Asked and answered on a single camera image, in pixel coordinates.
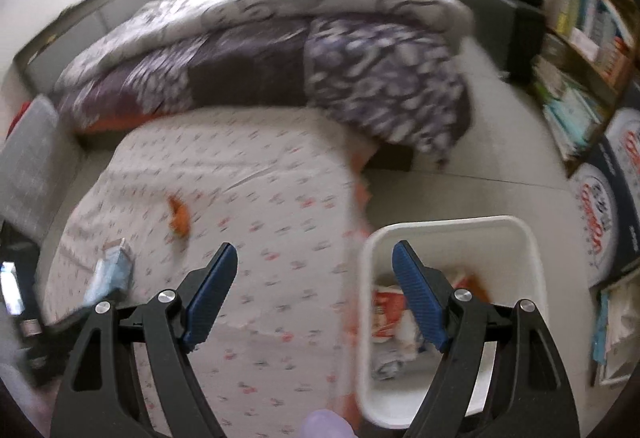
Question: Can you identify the light blue tissue pack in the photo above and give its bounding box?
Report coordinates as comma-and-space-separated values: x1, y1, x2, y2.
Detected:
82, 238, 134, 306

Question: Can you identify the red instant noodle cup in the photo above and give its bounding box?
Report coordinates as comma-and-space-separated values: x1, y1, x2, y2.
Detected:
372, 285, 416, 343

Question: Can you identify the orange peel scrap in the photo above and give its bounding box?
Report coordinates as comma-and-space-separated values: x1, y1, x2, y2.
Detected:
168, 195, 191, 238

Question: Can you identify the white trash bin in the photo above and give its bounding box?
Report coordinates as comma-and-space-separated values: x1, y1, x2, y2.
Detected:
357, 215, 549, 430

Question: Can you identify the lower Ganten water carton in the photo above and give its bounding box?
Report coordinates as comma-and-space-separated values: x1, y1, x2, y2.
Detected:
570, 138, 639, 288

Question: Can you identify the ganten water carton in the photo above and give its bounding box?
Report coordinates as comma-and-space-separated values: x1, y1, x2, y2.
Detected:
605, 108, 640, 174
570, 138, 639, 288

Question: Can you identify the grey checked cushion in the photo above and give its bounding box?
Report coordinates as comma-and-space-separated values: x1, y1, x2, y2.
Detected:
1, 95, 84, 244

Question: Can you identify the upper Ganten water carton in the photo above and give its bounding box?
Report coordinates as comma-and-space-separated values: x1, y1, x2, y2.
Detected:
605, 108, 640, 174

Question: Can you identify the cherry print table cloth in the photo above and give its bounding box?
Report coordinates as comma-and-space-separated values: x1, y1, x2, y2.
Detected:
41, 108, 376, 437

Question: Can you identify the purple patterned quilt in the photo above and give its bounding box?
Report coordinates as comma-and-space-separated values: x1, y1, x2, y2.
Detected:
52, 15, 472, 161

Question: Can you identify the wooden bookshelf with books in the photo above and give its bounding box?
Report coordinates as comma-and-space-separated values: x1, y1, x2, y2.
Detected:
534, 0, 639, 175

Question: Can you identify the grey padded headboard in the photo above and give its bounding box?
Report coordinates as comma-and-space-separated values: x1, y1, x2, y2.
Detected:
14, 0, 155, 97

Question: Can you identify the black storage bench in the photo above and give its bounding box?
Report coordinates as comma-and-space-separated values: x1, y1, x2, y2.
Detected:
459, 0, 546, 86

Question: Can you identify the white cartoon print duvet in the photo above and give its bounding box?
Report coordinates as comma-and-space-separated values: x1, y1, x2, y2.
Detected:
134, 0, 473, 50

